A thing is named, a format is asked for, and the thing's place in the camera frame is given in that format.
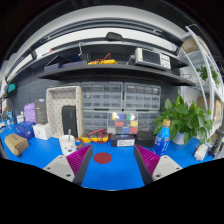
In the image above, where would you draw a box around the yellow multimeter with red leads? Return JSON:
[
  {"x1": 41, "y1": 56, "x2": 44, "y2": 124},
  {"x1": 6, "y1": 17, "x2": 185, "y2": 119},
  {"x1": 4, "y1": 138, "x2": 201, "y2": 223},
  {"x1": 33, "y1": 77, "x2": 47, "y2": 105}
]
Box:
[{"x1": 79, "y1": 128, "x2": 111, "y2": 145}]

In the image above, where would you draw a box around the blue drink bottle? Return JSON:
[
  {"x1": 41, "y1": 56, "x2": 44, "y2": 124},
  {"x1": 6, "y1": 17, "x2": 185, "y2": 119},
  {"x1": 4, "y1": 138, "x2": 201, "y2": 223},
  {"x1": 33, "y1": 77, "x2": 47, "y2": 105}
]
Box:
[{"x1": 153, "y1": 118, "x2": 172, "y2": 157}]

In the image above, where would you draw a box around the black box with white label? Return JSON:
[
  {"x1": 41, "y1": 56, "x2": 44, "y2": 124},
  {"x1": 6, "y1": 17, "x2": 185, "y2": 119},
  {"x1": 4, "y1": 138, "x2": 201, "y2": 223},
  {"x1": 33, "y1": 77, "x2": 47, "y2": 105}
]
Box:
[{"x1": 110, "y1": 133, "x2": 136, "y2": 148}]

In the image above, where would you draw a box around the brown cardboard box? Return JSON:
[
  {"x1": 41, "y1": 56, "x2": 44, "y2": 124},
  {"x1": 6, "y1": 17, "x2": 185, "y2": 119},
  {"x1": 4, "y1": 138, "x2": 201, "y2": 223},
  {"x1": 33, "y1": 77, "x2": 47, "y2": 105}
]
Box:
[{"x1": 4, "y1": 133, "x2": 30, "y2": 158}]

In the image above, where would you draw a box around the green plant in white pot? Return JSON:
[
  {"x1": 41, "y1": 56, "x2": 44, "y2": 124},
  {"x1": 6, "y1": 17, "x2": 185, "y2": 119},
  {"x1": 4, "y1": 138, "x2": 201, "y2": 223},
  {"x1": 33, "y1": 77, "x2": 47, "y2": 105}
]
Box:
[{"x1": 152, "y1": 91, "x2": 214, "y2": 146}]

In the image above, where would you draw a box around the clear box of coloured parts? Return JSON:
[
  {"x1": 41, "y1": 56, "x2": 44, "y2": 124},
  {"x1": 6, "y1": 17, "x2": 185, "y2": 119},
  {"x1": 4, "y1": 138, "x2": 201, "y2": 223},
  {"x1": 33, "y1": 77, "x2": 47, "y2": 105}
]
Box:
[{"x1": 106, "y1": 111, "x2": 140, "y2": 135}]

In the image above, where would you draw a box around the dark grey upright box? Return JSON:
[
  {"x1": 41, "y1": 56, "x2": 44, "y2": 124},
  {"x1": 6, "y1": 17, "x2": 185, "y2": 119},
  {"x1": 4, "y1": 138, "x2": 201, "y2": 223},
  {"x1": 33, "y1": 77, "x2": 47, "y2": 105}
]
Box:
[{"x1": 34, "y1": 98, "x2": 49, "y2": 125}]

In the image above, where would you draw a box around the blue plastic bag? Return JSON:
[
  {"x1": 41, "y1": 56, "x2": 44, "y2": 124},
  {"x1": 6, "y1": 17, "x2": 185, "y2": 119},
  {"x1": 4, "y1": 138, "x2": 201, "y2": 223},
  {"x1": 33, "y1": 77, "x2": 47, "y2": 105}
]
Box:
[{"x1": 13, "y1": 120, "x2": 36, "y2": 140}]

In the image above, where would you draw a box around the white cube box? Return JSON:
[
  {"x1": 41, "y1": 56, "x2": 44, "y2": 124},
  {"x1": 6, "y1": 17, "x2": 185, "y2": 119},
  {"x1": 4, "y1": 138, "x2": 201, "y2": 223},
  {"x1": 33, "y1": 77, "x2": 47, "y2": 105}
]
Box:
[{"x1": 32, "y1": 122, "x2": 53, "y2": 141}]

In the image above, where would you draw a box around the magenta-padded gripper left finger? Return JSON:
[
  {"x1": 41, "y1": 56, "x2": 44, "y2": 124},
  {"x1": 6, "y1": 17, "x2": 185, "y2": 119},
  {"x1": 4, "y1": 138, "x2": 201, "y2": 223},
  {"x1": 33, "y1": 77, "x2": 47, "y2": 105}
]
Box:
[{"x1": 43, "y1": 143, "x2": 94, "y2": 187}]

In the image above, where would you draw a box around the flat black box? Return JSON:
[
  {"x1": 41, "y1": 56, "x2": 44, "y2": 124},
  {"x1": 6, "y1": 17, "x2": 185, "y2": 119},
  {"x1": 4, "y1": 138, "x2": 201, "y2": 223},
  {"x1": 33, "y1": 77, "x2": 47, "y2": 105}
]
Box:
[{"x1": 135, "y1": 130, "x2": 158, "y2": 149}]

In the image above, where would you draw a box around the white charger block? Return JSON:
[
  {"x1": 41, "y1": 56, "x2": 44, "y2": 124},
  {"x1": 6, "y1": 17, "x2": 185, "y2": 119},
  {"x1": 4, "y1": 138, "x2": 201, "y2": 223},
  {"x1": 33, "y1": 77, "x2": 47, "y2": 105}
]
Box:
[{"x1": 194, "y1": 143, "x2": 209, "y2": 162}]

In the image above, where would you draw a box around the black rectangular case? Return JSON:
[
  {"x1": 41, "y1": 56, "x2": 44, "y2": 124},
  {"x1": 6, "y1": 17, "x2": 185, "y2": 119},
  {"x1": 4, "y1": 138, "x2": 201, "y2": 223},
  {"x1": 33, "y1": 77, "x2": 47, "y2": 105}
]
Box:
[{"x1": 61, "y1": 105, "x2": 79, "y2": 138}]

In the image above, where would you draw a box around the white shelf unit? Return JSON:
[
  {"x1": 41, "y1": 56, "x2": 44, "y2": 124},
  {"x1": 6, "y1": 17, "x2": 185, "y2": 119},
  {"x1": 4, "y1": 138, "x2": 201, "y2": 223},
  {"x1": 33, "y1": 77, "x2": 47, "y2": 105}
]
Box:
[{"x1": 179, "y1": 24, "x2": 224, "y2": 134}]

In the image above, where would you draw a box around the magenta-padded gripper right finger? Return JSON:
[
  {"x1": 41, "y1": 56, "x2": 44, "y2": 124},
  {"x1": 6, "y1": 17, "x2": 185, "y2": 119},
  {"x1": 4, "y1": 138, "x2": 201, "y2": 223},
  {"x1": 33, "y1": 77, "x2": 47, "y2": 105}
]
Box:
[{"x1": 133, "y1": 143, "x2": 184, "y2": 186}]

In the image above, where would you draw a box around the purple bag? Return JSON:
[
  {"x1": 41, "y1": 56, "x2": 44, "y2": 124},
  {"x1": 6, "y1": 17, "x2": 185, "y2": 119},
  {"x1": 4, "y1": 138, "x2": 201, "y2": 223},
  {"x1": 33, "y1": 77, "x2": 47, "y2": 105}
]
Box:
[{"x1": 23, "y1": 102, "x2": 37, "y2": 124}]

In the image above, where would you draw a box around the flat round red coaster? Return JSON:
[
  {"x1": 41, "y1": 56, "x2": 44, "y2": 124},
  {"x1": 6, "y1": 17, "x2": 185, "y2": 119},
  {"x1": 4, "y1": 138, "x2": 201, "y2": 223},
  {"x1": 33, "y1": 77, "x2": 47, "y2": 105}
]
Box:
[{"x1": 93, "y1": 152, "x2": 113, "y2": 165}]

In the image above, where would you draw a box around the white mug, orange handle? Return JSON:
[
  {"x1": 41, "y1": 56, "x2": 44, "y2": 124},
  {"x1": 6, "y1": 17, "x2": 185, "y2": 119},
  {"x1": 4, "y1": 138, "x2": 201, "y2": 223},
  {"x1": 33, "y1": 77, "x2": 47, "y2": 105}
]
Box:
[{"x1": 58, "y1": 134, "x2": 85, "y2": 157}]

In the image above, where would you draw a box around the beige dotted storage tray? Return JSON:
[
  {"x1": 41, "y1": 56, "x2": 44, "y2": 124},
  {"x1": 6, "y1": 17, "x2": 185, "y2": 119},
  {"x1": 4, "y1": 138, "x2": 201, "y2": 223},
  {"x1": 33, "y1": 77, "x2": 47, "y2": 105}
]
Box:
[{"x1": 45, "y1": 85, "x2": 84, "y2": 139}]

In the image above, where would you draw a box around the dark grey shelf unit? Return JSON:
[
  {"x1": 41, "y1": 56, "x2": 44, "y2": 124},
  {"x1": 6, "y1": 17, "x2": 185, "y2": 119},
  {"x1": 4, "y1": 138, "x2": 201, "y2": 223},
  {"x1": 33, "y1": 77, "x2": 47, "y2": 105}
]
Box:
[{"x1": 6, "y1": 19, "x2": 198, "y2": 88}]

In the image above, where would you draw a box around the grey small-parts drawer cabinet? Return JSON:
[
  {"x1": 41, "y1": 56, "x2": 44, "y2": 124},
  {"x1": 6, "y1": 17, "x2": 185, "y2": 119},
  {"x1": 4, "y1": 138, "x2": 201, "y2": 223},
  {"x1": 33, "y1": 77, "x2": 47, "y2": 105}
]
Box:
[
  {"x1": 80, "y1": 81, "x2": 124, "y2": 111},
  {"x1": 123, "y1": 82, "x2": 162, "y2": 111},
  {"x1": 81, "y1": 109, "x2": 113, "y2": 136},
  {"x1": 136, "y1": 110, "x2": 161, "y2": 133}
]

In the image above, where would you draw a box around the teal wall-mounted object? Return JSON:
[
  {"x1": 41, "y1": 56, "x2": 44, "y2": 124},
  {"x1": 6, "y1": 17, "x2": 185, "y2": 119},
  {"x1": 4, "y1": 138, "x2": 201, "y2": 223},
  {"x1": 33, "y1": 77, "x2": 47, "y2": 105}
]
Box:
[{"x1": 7, "y1": 83, "x2": 17, "y2": 94}]

